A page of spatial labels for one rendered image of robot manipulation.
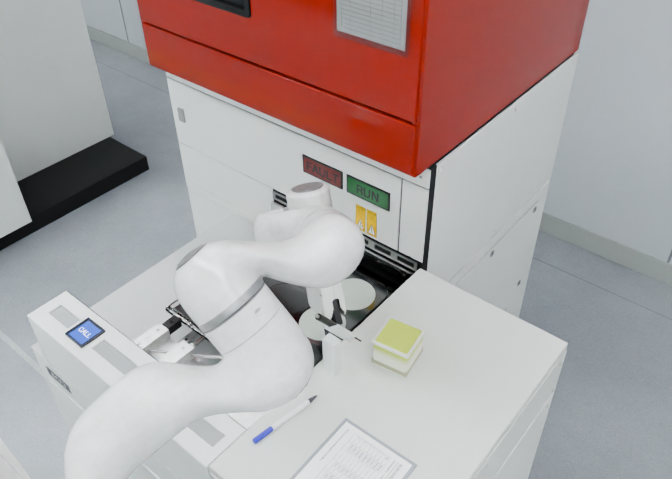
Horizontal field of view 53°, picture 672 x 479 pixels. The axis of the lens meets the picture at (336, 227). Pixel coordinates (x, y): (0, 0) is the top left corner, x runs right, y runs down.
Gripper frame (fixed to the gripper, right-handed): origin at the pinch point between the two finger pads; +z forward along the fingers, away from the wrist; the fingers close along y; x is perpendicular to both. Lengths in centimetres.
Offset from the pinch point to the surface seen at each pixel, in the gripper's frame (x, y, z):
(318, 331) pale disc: -1.8, -4.3, 1.1
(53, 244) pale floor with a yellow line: -59, -201, 25
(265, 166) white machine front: 3.8, -41.5, -26.7
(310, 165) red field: 10.2, -25.9, -28.3
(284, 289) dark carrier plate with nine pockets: -3.6, -18.6, -3.9
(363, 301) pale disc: 10.8, -8.0, -0.1
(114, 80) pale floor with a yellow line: -3, -347, -27
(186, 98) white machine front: -8, -61, -44
